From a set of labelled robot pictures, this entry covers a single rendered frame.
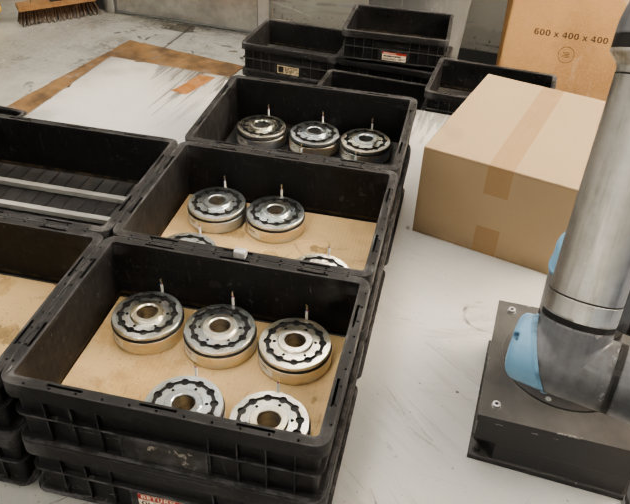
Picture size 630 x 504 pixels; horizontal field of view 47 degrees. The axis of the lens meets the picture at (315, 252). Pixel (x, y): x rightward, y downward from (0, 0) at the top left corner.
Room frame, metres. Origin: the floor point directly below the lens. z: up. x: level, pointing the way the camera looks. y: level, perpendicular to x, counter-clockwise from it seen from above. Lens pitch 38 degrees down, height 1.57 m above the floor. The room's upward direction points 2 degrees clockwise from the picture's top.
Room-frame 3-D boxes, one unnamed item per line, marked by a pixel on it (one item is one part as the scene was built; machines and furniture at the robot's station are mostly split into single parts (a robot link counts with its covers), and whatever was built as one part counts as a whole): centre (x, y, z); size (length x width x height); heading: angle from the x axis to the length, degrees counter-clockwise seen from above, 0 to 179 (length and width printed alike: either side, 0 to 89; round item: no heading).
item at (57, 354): (0.67, 0.14, 0.87); 0.40 x 0.30 x 0.11; 79
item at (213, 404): (0.59, 0.16, 0.86); 0.10 x 0.10 x 0.01
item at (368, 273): (0.96, 0.08, 0.92); 0.40 x 0.30 x 0.02; 79
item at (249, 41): (2.83, 0.10, 0.31); 0.40 x 0.30 x 0.34; 74
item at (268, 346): (0.72, 0.02, 0.86); 0.10 x 0.10 x 0.01
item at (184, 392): (0.59, 0.16, 0.86); 0.05 x 0.05 x 0.01
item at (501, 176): (1.33, -0.42, 0.80); 0.40 x 0.30 x 0.20; 153
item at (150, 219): (0.96, 0.08, 0.87); 0.40 x 0.30 x 0.11; 79
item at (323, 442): (0.67, 0.14, 0.92); 0.40 x 0.30 x 0.02; 79
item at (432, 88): (2.22, -0.56, 0.37); 0.40 x 0.30 x 0.45; 73
